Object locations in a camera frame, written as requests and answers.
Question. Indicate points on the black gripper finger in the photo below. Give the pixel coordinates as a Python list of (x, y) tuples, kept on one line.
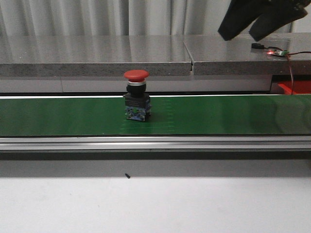
[(281, 12), (240, 14)]

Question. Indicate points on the black connector plug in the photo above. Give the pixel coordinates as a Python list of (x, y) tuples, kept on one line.
[(257, 46)]

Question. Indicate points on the small green circuit board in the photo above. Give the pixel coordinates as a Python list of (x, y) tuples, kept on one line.
[(276, 52)]

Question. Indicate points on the grey stone countertop slab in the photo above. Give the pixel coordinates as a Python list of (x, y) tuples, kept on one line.
[(160, 55)]

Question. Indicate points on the red plastic tray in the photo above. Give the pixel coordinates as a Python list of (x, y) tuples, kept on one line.
[(299, 87)]

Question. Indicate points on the green conveyor belt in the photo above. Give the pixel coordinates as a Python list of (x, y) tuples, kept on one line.
[(100, 116)]

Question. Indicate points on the grey pleated curtain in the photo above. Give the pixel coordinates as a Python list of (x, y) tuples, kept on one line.
[(110, 17)]

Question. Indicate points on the aluminium conveyor frame rail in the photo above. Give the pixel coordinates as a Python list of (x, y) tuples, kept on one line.
[(178, 143)]

